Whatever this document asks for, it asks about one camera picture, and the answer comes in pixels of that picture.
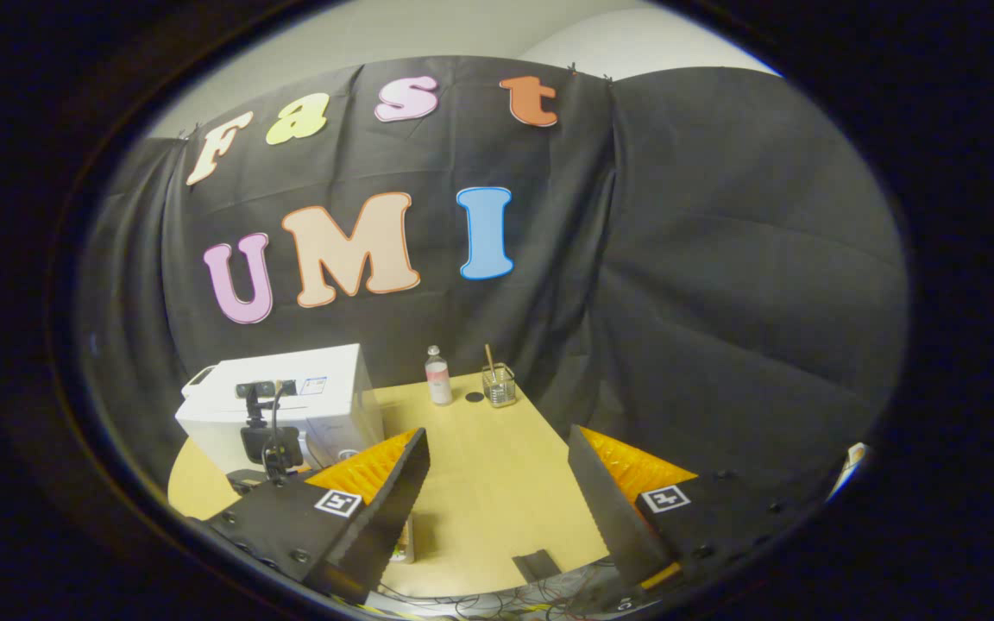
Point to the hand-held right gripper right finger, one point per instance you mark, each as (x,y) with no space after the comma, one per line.
(605,509)

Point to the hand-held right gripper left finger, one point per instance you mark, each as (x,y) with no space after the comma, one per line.
(389,509)

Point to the lettuce sandwich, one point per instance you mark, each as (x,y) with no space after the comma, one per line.
(404,539)

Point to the white microwave oven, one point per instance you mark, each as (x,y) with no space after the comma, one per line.
(333,397)

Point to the black table clamp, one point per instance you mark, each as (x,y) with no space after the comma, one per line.
(537,565)

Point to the small pink label bottle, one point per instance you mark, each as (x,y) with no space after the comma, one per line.
(439,384)

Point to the square glass cup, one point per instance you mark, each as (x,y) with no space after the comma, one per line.
(500,392)

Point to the wooden stick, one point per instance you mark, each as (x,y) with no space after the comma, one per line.
(490,358)

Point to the black backdrop cloth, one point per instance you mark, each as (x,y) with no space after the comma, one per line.
(721,259)

